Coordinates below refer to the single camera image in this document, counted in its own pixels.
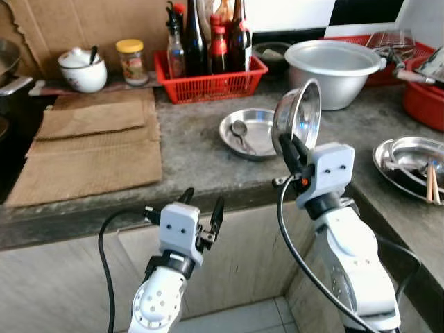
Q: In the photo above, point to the red capped sauce bottle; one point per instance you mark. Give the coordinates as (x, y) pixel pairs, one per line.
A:
(219, 48)

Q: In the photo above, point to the wide round steel plate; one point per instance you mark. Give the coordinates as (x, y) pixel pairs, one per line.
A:
(381, 166)

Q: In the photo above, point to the round steel bowl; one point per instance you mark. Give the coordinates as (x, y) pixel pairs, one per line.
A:
(302, 111)

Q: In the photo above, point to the folded brown cardboard mat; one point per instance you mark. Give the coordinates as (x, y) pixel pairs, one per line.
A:
(83, 166)

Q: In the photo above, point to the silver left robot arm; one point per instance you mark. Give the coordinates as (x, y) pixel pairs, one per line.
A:
(156, 305)

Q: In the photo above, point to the clear bottle black nozzle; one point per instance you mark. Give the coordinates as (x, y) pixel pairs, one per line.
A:
(176, 59)

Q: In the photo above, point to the glass jar yellow lid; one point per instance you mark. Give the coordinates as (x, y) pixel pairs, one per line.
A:
(132, 66)

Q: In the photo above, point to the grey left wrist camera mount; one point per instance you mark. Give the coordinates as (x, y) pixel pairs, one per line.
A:
(179, 229)

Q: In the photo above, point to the dark round bowl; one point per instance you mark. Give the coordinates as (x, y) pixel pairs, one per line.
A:
(270, 55)

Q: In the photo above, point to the large aluminium pot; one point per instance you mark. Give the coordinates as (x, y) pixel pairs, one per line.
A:
(333, 83)

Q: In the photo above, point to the dark bottle white label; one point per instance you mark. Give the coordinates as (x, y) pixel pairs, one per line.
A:
(239, 41)

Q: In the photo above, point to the wooden chopstick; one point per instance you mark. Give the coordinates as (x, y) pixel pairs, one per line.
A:
(430, 187)
(437, 189)

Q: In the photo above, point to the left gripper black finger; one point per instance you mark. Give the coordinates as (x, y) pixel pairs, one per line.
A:
(217, 215)
(187, 195)

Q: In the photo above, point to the tall dark glass bottle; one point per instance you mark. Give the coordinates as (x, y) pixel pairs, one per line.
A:
(195, 48)

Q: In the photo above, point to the dark jar spoon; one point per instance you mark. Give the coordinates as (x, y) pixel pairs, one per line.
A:
(93, 54)

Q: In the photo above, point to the torn brown cardboard sheet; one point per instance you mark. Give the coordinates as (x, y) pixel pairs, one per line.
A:
(69, 24)

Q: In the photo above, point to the black gas stove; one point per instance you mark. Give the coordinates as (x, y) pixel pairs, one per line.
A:
(8, 139)

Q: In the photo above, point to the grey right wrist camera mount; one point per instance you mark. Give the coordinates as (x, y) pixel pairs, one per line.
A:
(329, 170)

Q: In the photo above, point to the small red plastic basket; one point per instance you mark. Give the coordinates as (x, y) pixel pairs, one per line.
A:
(208, 89)

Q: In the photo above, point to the white ceramic lidded jar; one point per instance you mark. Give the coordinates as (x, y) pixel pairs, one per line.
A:
(82, 76)

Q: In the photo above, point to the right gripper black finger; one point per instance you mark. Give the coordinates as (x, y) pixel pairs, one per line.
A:
(287, 151)
(303, 149)

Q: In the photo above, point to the red plastic basin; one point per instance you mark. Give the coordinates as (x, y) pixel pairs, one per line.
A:
(424, 107)

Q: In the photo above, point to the steel spoon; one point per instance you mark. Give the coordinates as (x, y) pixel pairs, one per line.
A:
(238, 127)
(399, 165)

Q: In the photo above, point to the large red plastic basket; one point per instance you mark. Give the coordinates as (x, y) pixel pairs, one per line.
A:
(423, 52)

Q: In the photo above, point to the grey metal pan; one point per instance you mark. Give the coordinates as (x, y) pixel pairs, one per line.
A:
(7, 59)

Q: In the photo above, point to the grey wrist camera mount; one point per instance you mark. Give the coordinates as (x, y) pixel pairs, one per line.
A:
(179, 229)
(329, 170)

